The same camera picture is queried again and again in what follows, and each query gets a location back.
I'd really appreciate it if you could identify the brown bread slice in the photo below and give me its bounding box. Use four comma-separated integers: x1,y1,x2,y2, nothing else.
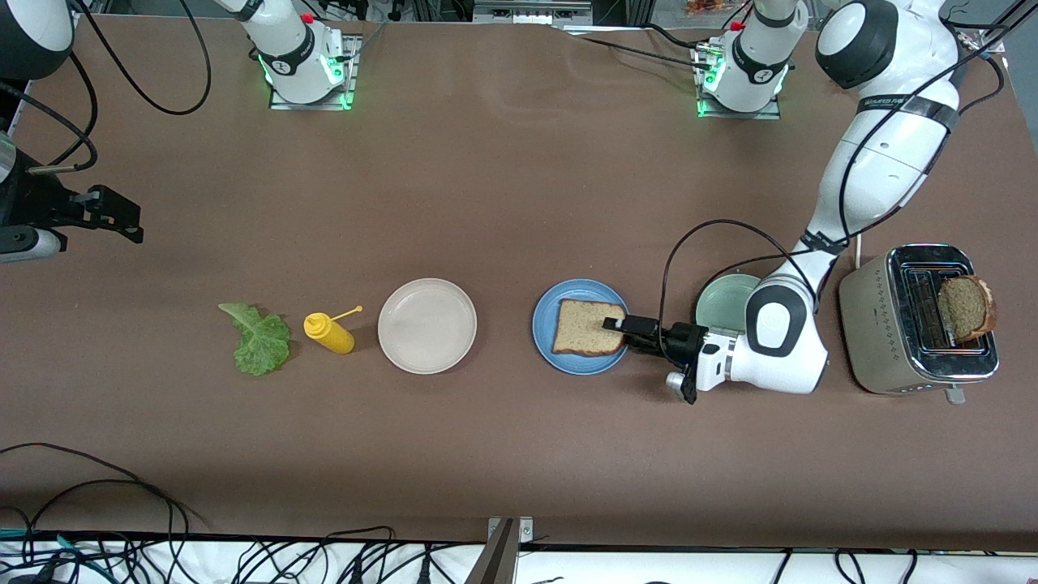
937,276,998,343
552,298,628,358

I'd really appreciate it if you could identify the green lettuce leaf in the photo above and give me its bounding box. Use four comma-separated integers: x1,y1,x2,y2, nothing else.
217,303,292,376

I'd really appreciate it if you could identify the yellow mustard squeeze bottle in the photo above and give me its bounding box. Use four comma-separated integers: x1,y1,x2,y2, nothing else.
303,305,363,355

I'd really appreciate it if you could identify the green round plate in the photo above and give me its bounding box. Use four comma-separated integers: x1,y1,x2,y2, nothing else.
695,274,763,333

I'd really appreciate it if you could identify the blue round plate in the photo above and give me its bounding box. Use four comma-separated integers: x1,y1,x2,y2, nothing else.
532,279,633,376

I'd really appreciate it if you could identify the beige round plate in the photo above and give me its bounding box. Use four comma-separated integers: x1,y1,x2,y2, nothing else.
378,278,478,376

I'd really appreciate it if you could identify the aluminium table edge profile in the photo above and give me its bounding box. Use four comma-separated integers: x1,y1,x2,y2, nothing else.
8,69,39,131

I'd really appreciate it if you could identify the beige chrome toaster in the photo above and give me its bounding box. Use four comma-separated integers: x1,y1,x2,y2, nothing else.
839,243,1000,405

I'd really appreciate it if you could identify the dark aluminium beam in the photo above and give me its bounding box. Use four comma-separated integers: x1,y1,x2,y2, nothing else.
464,519,520,584

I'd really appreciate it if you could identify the grey metal box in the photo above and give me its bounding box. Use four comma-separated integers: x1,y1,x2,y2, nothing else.
473,0,594,25

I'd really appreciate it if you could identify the aluminium corner profile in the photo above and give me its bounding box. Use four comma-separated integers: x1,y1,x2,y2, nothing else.
976,0,1038,56

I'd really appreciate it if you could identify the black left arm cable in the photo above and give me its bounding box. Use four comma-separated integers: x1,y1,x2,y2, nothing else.
659,0,1031,370

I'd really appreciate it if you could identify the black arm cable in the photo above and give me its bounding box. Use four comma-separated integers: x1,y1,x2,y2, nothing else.
0,0,213,175
659,0,1031,370

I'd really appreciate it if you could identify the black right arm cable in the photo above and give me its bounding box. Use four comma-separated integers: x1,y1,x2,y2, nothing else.
0,0,213,175

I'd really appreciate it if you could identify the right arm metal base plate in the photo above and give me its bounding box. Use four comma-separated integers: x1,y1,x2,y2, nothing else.
269,34,362,111

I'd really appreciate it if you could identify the silver metal bracket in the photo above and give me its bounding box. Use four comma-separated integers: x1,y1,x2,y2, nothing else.
487,517,534,543

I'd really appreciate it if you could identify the black looping cable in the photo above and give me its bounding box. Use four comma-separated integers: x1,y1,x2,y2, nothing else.
0,442,195,536
24,479,178,562

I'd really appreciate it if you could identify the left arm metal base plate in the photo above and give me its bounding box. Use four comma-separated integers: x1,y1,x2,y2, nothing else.
696,41,782,121

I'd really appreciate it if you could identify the black base cable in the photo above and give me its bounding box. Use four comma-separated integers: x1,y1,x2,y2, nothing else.
641,23,702,48
577,36,714,71

